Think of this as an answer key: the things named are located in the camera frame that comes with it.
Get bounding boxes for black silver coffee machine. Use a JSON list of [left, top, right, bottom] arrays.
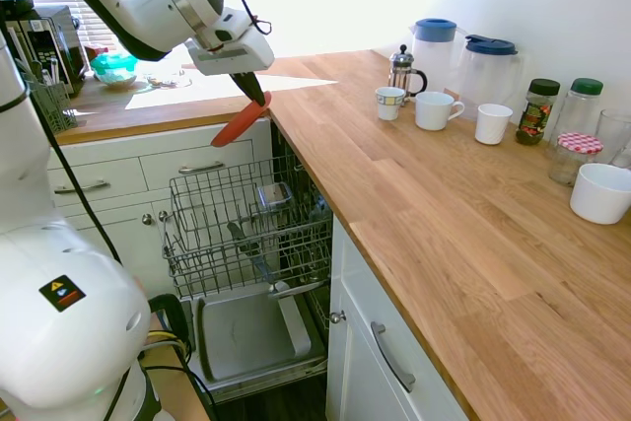
[[7, 5, 81, 98]]

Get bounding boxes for white ceramic mug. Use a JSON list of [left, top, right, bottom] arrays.
[[414, 91, 466, 132]]

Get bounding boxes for green utensil basket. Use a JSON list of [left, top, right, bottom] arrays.
[[27, 80, 79, 134]]

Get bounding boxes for white door cabinet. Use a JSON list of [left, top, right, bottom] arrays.
[[324, 213, 479, 421]]

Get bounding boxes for small patterned white cup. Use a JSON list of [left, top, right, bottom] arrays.
[[375, 86, 406, 121]]

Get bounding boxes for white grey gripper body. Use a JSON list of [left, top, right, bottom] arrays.
[[184, 28, 275, 78]]

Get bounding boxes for clear drinking glass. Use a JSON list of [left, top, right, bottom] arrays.
[[597, 108, 631, 169]]

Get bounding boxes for long silver cabinet handle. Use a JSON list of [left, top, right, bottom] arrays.
[[370, 320, 416, 393]]

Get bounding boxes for clear pitcher blue lid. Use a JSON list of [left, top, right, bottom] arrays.
[[457, 35, 523, 119], [411, 18, 467, 97]]

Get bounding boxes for white ceramic bowl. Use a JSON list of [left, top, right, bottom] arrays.
[[569, 163, 631, 225]]

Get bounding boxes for black kitchen utensil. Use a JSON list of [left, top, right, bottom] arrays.
[[226, 221, 277, 284]]

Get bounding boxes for clear plastic food container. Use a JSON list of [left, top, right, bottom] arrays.
[[256, 182, 293, 210]]

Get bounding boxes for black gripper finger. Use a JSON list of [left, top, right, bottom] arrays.
[[230, 70, 266, 105]]

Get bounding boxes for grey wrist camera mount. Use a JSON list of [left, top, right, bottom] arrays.
[[196, 9, 255, 52]]

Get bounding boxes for metal wire dishwasher rack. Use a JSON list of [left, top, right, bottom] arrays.
[[161, 154, 334, 302]]

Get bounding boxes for clear glass dish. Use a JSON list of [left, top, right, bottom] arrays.
[[145, 68, 193, 91]]

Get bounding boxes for glass bowl teal lid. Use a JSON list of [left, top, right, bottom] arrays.
[[90, 52, 138, 90]]

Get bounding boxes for white ribbed cup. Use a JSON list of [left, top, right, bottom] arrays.
[[474, 103, 515, 146]]

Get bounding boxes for spice jar black lid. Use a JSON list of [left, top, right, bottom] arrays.
[[515, 78, 562, 147]]

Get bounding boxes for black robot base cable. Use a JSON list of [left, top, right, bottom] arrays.
[[46, 134, 218, 421]]

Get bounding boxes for glass french press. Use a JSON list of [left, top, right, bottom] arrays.
[[387, 43, 429, 106]]

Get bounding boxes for silver drawer handle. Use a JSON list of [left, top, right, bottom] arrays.
[[52, 179, 110, 194], [177, 161, 227, 175]]

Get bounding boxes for stainless dishwasher door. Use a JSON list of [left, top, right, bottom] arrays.
[[186, 285, 329, 405]]

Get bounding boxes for glass jar red checkered lid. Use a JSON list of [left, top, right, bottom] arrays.
[[547, 131, 604, 188]]

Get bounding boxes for white drawer cabinet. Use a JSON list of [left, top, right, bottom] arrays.
[[46, 117, 275, 299]]

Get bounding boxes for clear jar green lid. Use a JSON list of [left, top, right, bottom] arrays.
[[559, 77, 604, 146]]

